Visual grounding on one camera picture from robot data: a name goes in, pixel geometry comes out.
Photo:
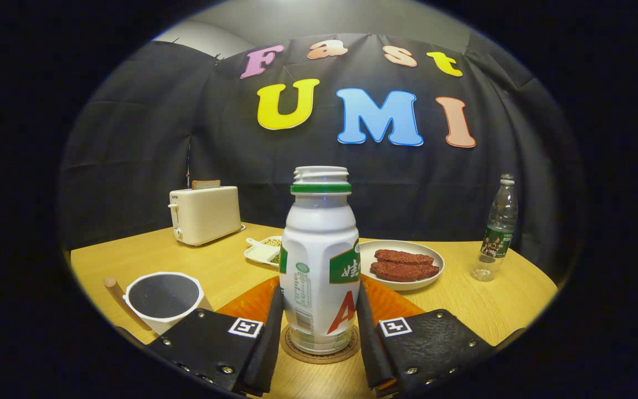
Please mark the round cork coaster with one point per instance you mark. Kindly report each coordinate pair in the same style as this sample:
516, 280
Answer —
319, 358

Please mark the clear plastic water bottle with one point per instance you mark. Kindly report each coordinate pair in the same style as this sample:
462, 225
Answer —
499, 233

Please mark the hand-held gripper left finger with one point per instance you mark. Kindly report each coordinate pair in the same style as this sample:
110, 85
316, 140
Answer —
269, 354

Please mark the wooden table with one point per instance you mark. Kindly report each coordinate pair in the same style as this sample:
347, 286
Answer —
490, 310

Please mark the white juice bottle green label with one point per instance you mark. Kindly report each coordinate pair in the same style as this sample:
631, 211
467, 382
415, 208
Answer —
313, 249

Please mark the toast slice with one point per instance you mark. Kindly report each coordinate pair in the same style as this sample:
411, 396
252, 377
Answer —
206, 184

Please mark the white divided dish with beans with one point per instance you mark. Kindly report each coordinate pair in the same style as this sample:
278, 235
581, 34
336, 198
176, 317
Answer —
261, 254

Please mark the white round plate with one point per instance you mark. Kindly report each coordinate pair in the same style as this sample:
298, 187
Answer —
407, 286

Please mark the cream toaster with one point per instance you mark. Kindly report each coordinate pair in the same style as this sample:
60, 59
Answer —
208, 216

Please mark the black backdrop cloth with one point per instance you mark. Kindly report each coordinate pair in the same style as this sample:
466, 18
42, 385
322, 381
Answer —
186, 138

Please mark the red meat slice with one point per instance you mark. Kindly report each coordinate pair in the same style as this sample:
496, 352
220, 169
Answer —
405, 271
405, 256

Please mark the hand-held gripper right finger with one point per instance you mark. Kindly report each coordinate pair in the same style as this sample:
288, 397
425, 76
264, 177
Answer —
368, 349

